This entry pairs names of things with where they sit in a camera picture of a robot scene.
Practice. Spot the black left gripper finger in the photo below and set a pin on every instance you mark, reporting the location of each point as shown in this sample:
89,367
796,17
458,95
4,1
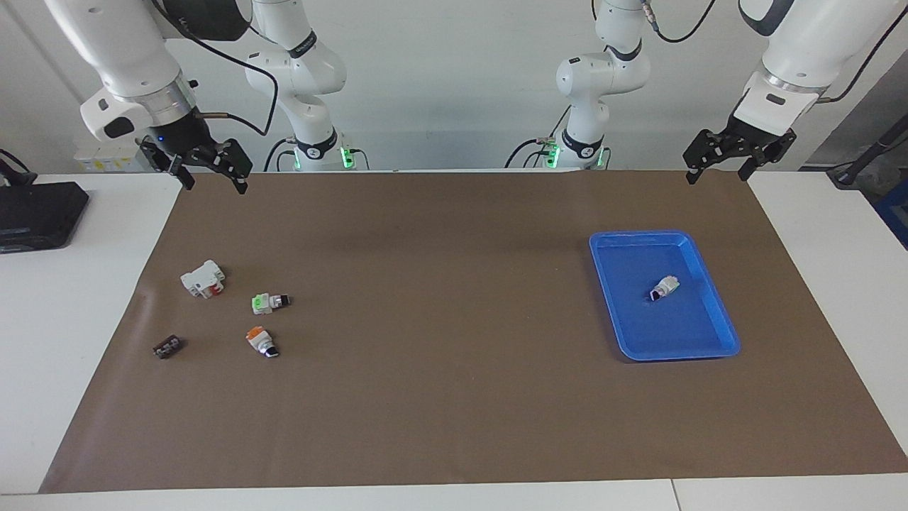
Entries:
747,170
691,175

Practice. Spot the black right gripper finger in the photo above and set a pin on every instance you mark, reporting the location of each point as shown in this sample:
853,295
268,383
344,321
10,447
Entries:
240,184
186,177

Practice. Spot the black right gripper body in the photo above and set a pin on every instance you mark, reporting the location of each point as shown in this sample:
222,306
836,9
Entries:
191,142

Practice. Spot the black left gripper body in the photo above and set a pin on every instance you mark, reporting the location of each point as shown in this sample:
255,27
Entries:
745,142

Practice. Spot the white green selector switch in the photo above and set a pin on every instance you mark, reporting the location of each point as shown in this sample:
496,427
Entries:
264,304

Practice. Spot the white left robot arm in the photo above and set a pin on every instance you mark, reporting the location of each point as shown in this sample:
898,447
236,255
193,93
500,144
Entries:
809,42

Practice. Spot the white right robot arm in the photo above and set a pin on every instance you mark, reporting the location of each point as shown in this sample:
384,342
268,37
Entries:
120,42

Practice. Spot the white box yellow labels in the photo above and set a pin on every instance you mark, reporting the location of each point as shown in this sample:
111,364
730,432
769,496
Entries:
106,162

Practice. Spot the white red circuit breaker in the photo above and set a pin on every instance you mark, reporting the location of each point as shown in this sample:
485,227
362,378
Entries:
200,278

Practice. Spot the black stand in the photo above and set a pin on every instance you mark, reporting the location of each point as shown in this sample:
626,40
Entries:
869,156

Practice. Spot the black box device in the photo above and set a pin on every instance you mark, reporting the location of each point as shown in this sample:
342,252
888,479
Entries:
39,213

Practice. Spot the blue crate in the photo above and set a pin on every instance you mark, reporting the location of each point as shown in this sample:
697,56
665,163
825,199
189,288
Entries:
895,220

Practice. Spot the blue plastic tray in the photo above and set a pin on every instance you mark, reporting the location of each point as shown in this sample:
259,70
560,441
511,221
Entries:
674,333

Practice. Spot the dark brown terminal block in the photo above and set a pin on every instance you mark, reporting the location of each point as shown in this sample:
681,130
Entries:
168,348

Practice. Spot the brown paper mat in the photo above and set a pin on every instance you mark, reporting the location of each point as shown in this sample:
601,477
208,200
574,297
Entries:
440,355

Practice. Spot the white black selector switch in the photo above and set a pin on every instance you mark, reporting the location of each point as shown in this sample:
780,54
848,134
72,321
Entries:
665,287

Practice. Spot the orange white selector switch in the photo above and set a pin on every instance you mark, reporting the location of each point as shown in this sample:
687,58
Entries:
259,339

